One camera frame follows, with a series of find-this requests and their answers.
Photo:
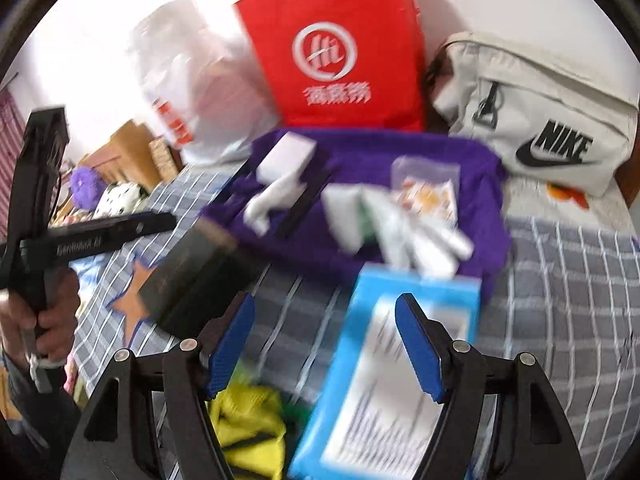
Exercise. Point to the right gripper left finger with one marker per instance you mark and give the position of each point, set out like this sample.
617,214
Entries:
222,341

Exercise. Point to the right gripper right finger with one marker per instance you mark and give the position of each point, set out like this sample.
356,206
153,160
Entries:
428,345

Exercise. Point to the yellow cloth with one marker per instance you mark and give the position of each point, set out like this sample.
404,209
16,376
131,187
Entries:
250,430

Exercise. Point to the white glove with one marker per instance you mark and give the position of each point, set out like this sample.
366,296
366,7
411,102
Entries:
408,241

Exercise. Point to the clear plastic zip bag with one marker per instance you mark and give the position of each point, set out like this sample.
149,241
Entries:
427,187

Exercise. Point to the white foam block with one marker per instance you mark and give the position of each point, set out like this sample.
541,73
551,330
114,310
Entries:
279,173

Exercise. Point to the person's left hand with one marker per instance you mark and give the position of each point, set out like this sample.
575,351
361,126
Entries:
59,322

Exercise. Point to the purple plush item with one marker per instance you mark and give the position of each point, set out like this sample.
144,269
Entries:
87,187

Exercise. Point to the dark green tin box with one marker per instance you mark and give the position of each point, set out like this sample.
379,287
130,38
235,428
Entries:
197,280

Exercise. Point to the blue tissue box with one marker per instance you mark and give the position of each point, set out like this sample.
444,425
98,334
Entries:
372,420

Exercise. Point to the white spotted pillow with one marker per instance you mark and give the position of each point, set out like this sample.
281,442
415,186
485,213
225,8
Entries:
119,199

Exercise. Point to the wooden headboard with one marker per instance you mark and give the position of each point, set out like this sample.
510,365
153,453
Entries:
126,157

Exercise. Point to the grey checkered bed cover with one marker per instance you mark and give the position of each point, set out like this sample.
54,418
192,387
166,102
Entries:
568,295

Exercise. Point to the purple towel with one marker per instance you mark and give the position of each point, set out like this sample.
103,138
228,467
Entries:
365,157

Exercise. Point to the white Miniso plastic bag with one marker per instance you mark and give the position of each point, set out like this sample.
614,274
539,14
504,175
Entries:
211,109

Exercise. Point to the beige Nike waist bag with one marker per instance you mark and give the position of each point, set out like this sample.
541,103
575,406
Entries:
545,116

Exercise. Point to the red paper bag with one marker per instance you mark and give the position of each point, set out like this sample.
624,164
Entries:
340,63

